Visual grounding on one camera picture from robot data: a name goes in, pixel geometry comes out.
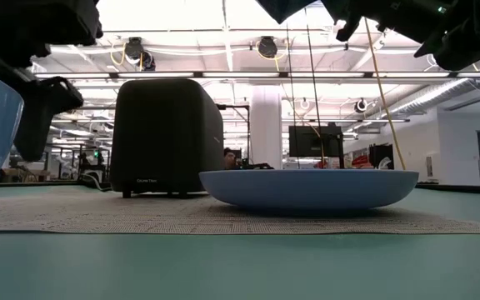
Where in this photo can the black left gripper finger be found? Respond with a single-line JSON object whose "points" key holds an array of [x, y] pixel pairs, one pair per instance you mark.
{"points": [[44, 116]]}

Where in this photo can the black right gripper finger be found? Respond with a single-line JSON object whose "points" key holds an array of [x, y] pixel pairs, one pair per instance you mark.
{"points": [[348, 29]]}

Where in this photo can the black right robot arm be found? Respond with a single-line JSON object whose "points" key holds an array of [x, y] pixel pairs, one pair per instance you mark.
{"points": [[473, 37]]}

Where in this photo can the black monitor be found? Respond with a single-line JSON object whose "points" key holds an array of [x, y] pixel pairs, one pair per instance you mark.
{"points": [[313, 141]]}

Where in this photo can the long ceiling light strip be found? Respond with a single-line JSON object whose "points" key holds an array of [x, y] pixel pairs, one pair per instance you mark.
{"points": [[240, 75]]}

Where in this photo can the black two-slot toaster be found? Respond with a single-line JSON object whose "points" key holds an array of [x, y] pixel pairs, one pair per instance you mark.
{"points": [[165, 137]]}

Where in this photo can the white pillar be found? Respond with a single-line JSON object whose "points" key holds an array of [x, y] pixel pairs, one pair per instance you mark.
{"points": [[266, 125]]}

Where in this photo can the red storage bin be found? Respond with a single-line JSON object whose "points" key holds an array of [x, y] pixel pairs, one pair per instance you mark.
{"points": [[360, 161]]}

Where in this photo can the grey woven placemat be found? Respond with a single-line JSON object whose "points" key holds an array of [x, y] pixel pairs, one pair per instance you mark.
{"points": [[140, 216]]}

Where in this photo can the blue plate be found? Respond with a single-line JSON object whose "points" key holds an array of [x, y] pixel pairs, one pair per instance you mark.
{"points": [[306, 187]]}

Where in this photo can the person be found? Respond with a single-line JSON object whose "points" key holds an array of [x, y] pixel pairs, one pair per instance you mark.
{"points": [[229, 159]]}

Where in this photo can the green table mat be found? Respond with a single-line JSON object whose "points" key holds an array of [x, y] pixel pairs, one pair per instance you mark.
{"points": [[240, 266]]}

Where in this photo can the silver ventilation duct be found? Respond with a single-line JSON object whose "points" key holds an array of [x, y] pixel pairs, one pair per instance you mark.
{"points": [[444, 93]]}

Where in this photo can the black aluminium table frame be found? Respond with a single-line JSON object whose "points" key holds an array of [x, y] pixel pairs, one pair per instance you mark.
{"points": [[461, 188]]}

